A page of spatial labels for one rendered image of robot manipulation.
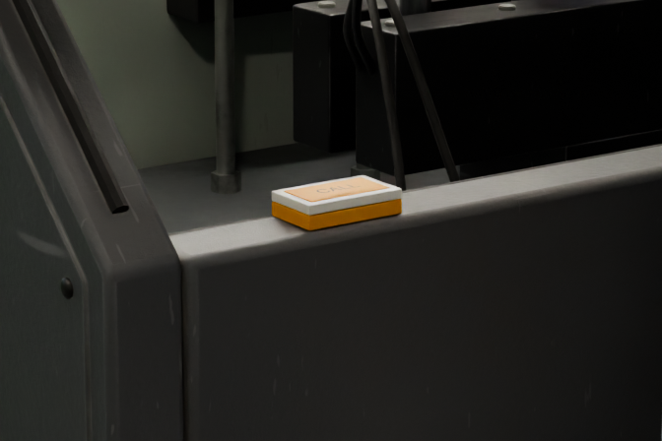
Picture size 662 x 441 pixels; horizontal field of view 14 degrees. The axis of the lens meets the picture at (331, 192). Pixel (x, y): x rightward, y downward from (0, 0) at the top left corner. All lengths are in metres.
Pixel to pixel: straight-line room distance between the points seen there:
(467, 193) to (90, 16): 0.53
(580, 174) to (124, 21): 0.53
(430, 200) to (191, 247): 0.13
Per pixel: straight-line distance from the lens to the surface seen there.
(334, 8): 1.46
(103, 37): 1.69
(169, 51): 1.71
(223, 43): 1.63
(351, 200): 1.14
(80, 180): 1.10
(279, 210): 1.15
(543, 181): 1.22
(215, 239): 1.12
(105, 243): 1.08
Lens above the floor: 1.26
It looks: 15 degrees down
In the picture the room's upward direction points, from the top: straight up
